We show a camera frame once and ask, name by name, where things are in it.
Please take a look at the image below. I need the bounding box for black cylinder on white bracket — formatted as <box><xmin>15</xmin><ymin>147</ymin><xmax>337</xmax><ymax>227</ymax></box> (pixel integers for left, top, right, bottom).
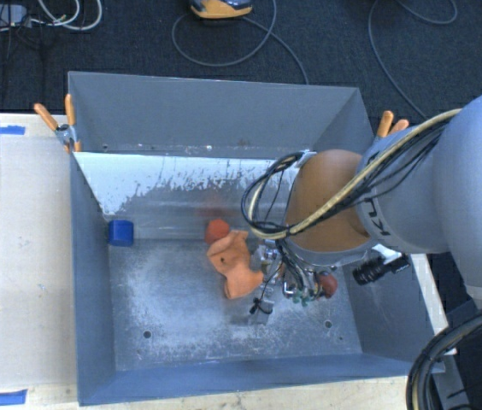
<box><xmin>351</xmin><ymin>245</ymin><xmax>411</xmax><ymax>287</ymax></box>

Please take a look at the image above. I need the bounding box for red-brown faceted ball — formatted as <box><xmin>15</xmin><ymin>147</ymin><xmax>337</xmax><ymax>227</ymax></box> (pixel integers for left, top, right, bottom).
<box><xmin>203</xmin><ymin>218</ymin><xmax>231</xmax><ymax>245</ymax></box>

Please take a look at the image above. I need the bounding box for orange soft toy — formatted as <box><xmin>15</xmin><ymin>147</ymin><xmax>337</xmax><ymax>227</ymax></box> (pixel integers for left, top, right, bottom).
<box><xmin>205</xmin><ymin>229</ymin><xmax>266</xmax><ymax>301</ymax></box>

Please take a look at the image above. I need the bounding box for small red-brown ball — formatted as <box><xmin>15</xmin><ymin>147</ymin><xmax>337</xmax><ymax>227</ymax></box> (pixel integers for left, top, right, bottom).
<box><xmin>317</xmin><ymin>272</ymin><xmax>339</xmax><ymax>297</ymax></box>

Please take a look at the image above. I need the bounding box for pale wood flat board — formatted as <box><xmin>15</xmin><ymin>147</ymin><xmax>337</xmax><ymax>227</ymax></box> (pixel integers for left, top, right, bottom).
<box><xmin>0</xmin><ymin>134</ymin><xmax>80</xmax><ymax>390</ymax></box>

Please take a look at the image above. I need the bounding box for blue block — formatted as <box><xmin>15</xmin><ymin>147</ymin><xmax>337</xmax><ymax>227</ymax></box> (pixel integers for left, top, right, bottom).
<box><xmin>107</xmin><ymin>219</ymin><xmax>135</xmax><ymax>248</ymax></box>

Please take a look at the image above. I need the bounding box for grey metal bin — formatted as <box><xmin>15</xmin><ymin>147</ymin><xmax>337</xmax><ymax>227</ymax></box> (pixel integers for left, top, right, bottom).
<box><xmin>66</xmin><ymin>70</ymin><xmax>445</xmax><ymax>407</ymax></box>

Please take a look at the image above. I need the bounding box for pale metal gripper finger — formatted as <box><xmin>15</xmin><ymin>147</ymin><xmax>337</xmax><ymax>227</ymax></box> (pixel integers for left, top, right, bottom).
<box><xmin>259</xmin><ymin>300</ymin><xmax>275</xmax><ymax>326</ymax></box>
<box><xmin>247</xmin><ymin>298</ymin><xmax>263</xmax><ymax>325</ymax></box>

